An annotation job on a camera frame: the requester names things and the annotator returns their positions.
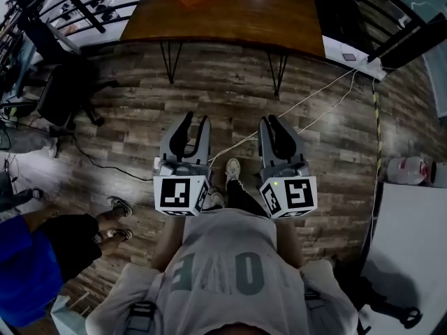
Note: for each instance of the white plastic container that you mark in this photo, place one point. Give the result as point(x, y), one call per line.
point(440, 173)

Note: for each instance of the person's black trouser leg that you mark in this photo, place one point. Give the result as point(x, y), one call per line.
point(244, 197)

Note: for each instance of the person's right forearm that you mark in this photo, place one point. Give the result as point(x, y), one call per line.
point(288, 243)

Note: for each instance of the black hairpin table leg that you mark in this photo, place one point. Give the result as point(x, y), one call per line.
point(170, 68)
point(277, 79)

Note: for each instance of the yellow-black striped floor strip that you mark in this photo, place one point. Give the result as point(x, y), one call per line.
point(378, 131)

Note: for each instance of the black metal railing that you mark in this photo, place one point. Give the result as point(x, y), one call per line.
point(84, 10)

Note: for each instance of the clear plastic water jug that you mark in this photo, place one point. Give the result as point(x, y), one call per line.
point(405, 171)

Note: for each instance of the person's pale right shoe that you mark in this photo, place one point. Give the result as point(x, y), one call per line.
point(233, 169)

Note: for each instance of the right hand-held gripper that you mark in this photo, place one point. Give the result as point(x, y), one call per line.
point(297, 194)

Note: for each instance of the person's left forearm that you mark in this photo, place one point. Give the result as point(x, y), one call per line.
point(167, 243)

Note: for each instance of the small dark flat device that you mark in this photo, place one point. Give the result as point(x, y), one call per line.
point(349, 57)

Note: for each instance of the person's grey printed shirt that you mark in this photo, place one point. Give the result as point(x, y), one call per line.
point(227, 264)

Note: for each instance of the person's pale shoe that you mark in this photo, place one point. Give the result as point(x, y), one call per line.
point(217, 199)
point(233, 169)

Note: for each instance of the white power strip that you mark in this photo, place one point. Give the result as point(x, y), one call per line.
point(366, 65)

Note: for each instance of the black office chair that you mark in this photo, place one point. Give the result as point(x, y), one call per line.
point(66, 96)

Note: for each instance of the person's pale left shoe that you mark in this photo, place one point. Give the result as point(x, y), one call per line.
point(217, 199)

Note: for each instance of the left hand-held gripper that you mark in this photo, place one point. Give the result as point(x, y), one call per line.
point(174, 194)

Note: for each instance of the white board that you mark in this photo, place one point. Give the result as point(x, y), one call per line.
point(415, 229)

